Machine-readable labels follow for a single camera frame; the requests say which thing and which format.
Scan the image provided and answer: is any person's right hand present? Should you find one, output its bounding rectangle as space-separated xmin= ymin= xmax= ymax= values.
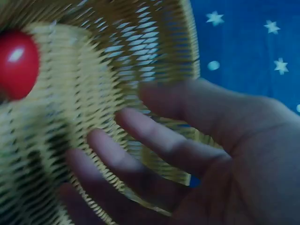
xmin=60 ymin=78 xmax=300 ymax=225

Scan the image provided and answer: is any yellow woven plastic basket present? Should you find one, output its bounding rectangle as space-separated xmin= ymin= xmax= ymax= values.
xmin=0 ymin=0 xmax=201 ymax=225

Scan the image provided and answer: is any red round fruit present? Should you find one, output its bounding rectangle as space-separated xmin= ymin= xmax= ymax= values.
xmin=0 ymin=30 xmax=40 ymax=102

